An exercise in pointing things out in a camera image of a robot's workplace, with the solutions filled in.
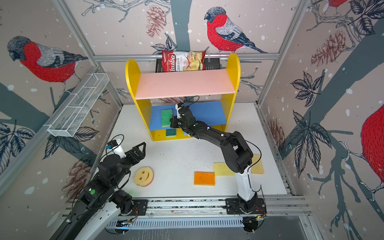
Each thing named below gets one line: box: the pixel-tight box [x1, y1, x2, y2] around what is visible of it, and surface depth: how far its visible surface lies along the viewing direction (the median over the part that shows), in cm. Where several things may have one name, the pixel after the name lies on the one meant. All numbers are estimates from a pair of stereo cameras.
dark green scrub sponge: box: [166, 128, 177, 137], surface depth 102 cm
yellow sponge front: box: [213, 162, 236, 176], surface depth 87 cm
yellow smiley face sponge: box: [133, 166, 155, 187], surface depth 83 cm
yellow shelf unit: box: [125, 53, 241, 142], surface depth 79 cm
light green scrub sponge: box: [161, 109, 173, 128], surface depth 92 cm
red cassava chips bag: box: [161, 50, 207, 72], surface depth 89 cm
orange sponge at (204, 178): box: [194, 171, 216, 186], surface depth 84 cm
